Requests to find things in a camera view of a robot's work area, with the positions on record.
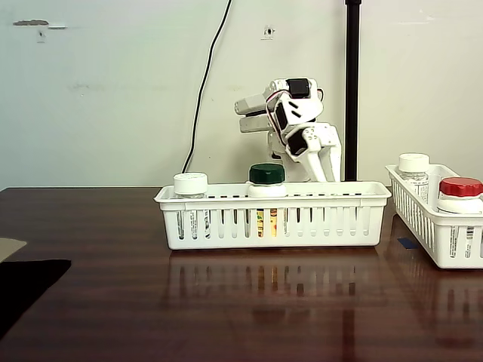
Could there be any white plastic basket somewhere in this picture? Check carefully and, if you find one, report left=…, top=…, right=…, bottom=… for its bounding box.
left=153, top=180, right=392, bottom=250
left=384, top=163, right=483, bottom=269

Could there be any green-capped bottle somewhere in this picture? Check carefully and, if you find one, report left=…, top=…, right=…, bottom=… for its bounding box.
left=247, top=163, right=288, bottom=238

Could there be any red-capped bottle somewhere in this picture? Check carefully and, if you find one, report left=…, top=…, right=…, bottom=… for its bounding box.
left=435, top=176, right=483, bottom=261

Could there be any black vertical pole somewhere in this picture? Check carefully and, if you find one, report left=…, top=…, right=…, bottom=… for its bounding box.
left=344, top=0, right=364, bottom=182

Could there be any black power cable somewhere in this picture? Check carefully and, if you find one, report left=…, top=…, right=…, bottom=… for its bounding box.
left=181, top=0, right=233, bottom=173

